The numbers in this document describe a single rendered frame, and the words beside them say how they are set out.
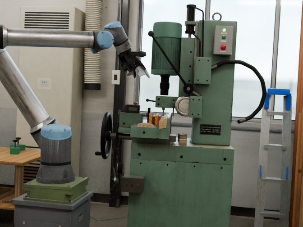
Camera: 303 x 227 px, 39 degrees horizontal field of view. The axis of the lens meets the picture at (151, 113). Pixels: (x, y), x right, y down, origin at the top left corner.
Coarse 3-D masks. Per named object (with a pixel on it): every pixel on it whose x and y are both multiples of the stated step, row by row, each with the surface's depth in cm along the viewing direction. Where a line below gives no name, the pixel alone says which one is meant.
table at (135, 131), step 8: (144, 120) 286; (120, 128) 257; (128, 128) 257; (136, 128) 236; (144, 128) 235; (152, 128) 235; (168, 128) 235; (136, 136) 236; (144, 136) 236; (152, 136) 235; (160, 136) 235; (168, 136) 235
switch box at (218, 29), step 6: (216, 30) 242; (228, 30) 241; (216, 36) 242; (228, 36) 241; (216, 42) 242; (222, 42) 242; (228, 42) 242; (216, 48) 242; (228, 48) 242; (216, 54) 245; (222, 54) 243; (228, 54) 242
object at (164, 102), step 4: (156, 96) 259; (160, 96) 259; (164, 96) 259; (168, 96) 259; (172, 96) 259; (156, 100) 259; (160, 100) 259; (164, 100) 259; (168, 100) 259; (172, 100) 259; (156, 104) 259; (160, 104) 259; (164, 104) 259; (168, 104) 259; (172, 104) 259; (164, 108) 262
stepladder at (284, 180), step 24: (288, 96) 314; (264, 120) 319; (288, 120) 317; (264, 144) 317; (288, 144) 315; (264, 168) 316; (288, 168) 313; (264, 192) 314; (288, 192) 312; (264, 216) 310; (288, 216) 310
